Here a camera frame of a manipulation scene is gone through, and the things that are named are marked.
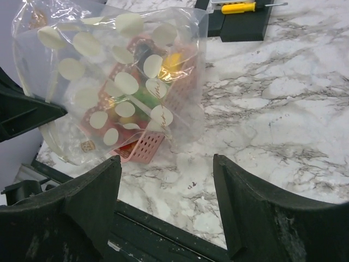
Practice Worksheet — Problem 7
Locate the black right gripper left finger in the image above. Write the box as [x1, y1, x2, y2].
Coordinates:
[1, 156, 122, 261]

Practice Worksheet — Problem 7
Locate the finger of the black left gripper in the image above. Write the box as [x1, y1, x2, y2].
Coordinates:
[1, 70, 67, 142]

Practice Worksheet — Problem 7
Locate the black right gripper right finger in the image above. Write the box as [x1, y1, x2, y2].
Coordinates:
[213, 154, 348, 261]

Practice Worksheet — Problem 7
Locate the clear polka dot zip bag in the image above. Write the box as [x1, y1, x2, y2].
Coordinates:
[12, 1, 208, 165]

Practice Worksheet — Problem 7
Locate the pink perforated plastic basket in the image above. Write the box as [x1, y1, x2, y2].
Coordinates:
[80, 36, 203, 163]

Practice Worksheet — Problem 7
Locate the yellow toy bell pepper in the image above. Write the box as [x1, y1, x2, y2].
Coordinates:
[158, 52, 182, 82]

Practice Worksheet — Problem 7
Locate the black metal front rail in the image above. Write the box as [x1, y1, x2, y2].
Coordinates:
[0, 159, 230, 262]

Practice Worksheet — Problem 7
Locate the yellow handled screwdriver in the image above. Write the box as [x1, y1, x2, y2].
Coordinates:
[221, 2, 288, 15]

